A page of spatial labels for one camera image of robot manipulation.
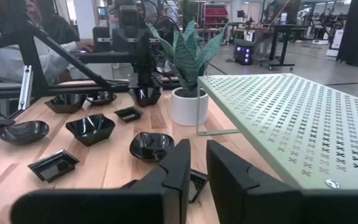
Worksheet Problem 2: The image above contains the snake plant in white pot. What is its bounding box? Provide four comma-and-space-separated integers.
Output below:
146, 19, 229, 127

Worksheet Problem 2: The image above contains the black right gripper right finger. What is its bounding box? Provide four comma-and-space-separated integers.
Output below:
206, 139, 358, 224

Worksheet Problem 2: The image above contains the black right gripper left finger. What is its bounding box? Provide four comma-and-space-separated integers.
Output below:
10, 138, 192, 224

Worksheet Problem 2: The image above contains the green perforated metal shelf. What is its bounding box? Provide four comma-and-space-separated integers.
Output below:
196, 73, 358, 191

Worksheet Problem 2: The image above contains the black partition panel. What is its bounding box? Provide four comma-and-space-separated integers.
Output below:
336, 0, 358, 67

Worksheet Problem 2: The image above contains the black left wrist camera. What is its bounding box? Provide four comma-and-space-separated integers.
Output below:
118, 4, 142, 29

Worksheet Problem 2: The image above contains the black deep faceted mini bowl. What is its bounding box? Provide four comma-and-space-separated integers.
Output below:
128, 86, 163, 108

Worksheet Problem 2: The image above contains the black deep square mini bowl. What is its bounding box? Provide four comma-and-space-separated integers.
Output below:
65, 113, 117, 147

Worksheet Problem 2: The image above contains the red storage shelving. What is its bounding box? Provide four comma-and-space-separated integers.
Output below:
204, 7, 229, 29

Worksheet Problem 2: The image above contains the computer tower with purple lights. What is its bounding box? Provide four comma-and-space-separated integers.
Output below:
234, 39, 256, 66

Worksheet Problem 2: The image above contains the black square mini plate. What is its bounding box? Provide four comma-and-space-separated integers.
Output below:
188, 169, 209, 205
27, 149, 81, 184
113, 106, 145, 123

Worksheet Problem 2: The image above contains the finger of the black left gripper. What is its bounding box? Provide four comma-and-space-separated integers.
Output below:
92, 26, 113, 53

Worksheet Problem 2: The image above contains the black leaf-shaped mini plate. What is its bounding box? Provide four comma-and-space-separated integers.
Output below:
85, 90, 118, 107
0, 119, 50, 146

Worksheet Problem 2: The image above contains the white panel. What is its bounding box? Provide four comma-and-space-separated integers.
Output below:
326, 29, 344, 58

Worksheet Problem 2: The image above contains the black scalloped mini plate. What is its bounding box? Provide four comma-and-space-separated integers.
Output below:
119, 179, 140, 190

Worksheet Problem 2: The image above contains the black standing desk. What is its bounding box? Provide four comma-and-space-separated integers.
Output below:
259, 24, 296, 71

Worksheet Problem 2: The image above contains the person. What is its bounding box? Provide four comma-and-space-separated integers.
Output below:
0, 0, 96, 86

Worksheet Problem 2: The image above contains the black hexagonal mini bowl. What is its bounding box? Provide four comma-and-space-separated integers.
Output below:
44, 92, 89, 114

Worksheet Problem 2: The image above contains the silver aluminium profile bar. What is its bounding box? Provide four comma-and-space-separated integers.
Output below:
17, 64, 34, 111

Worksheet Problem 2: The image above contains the black flower-shaped mini bowl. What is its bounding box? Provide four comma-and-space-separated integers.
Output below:
129, 131, 176, 163

